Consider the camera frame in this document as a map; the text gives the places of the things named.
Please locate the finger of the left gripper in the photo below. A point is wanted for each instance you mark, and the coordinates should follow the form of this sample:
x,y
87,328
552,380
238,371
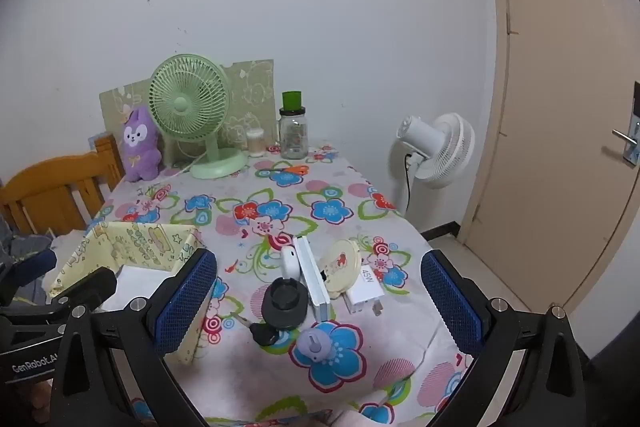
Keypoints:
x,y
16,273
90,292

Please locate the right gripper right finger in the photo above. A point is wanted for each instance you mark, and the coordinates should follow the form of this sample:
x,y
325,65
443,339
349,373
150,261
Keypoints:
x,y
548,389

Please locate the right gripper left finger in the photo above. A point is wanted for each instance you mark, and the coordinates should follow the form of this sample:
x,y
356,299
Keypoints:
x,y
87,387

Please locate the white square charger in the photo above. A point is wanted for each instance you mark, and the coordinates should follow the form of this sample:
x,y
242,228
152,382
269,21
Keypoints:
x,y
133,282

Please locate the black car key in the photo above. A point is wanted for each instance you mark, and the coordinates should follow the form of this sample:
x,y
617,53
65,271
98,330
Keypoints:
x,y
263,334

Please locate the white earbud case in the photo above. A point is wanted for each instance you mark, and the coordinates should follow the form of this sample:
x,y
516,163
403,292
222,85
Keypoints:
x,y
290,265

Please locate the lavender round gadget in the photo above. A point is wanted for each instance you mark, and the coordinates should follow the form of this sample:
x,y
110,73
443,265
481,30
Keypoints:
x,y
314,344

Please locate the white remote control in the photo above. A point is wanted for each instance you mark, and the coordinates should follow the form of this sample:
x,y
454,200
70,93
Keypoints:
x,y
318,295

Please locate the white 45W charger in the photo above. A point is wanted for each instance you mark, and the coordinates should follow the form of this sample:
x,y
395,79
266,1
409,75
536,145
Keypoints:
x,y
365,293

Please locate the cream round compact mirror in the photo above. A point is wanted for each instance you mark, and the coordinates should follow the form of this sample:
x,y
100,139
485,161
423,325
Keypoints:
x,y
340,267

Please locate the plaid blue bedding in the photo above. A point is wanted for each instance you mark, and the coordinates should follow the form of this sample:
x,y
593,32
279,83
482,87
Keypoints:
x,y
20,246

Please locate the yellow cartoon storage box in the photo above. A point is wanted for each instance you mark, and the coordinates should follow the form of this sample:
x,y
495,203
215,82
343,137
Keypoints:
x,y
114,244

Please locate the wooden chair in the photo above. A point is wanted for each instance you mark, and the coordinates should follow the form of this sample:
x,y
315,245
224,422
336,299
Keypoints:
x,y
62,194

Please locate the purple plush bunny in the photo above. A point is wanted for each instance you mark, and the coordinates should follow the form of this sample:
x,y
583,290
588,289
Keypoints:
x,y
140,153

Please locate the floral tablecloth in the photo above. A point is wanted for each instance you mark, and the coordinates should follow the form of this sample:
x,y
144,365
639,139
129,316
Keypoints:
x,y
398,368

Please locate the beige door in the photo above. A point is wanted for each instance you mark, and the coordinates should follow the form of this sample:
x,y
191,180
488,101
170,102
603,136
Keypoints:
x,y
560,196

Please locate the green desk fan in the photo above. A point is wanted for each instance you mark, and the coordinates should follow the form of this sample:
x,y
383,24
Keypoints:
x,y
189,99

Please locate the cotton swab container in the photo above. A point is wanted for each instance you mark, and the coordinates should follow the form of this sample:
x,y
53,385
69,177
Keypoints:
x,y
256,142

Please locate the beige cartoon backboard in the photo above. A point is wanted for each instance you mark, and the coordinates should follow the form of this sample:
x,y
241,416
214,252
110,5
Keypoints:
x,y
253,105

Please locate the glass jar green lid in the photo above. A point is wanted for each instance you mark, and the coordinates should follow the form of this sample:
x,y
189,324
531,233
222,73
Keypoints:
x,y
293,129

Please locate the white standing fan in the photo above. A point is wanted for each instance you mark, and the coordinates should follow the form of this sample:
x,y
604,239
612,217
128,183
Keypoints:
x,y
439,152

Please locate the metal door handle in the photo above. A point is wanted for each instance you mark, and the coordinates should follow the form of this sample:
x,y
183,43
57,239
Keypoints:
x,y
631,141

